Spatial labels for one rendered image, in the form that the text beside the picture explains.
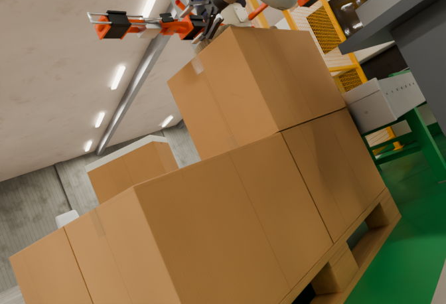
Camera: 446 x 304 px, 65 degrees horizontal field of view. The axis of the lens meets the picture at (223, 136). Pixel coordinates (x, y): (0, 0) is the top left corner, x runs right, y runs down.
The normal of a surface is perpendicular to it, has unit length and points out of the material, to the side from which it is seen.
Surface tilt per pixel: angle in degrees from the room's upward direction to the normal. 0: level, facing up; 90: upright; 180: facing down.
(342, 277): 90
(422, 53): 90
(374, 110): 90
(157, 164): 90
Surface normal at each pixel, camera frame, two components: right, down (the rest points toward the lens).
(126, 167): -0.15, -0.05
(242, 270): 0.66, -0.37
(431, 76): -0.80, 0.29
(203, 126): -0.64, 0.20
